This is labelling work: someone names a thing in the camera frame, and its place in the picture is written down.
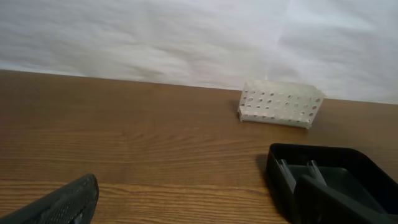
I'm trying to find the clear test tube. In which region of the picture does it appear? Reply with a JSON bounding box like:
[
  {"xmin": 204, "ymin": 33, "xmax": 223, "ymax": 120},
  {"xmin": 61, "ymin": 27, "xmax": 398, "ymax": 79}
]
[
  {"xmin": 307, "ymin": 159, "xmax": 328, "ymax": 187},
  {"xmin": 277, "ymin": 159, "xmax": 297, "ymax": 192}
]

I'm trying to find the white test tube rack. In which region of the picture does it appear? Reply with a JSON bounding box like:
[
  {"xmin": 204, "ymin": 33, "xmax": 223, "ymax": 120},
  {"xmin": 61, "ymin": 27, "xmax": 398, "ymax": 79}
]
[{"xmin": 237, "ymin": 79, "xmax": 327, "ymax": 130}]

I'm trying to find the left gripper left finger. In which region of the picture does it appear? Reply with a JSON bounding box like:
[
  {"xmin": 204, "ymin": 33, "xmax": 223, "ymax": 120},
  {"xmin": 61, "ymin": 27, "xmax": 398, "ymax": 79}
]
[{"xmin": 0, "ymin": 173, "xmax": 100, "ymax": 224}]

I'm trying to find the black tray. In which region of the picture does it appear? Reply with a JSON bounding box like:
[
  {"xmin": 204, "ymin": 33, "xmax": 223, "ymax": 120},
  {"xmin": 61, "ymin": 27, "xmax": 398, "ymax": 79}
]
[{"xmin": 266, "ymin": 142, "xmax": 398, "ymax": 224}]

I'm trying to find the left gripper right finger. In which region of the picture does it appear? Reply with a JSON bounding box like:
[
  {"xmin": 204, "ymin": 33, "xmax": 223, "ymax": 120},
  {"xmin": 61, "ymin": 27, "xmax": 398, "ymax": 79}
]
[{"xmin": 293, "ymin": 174, "xmax": 398, "ymax": 224}]

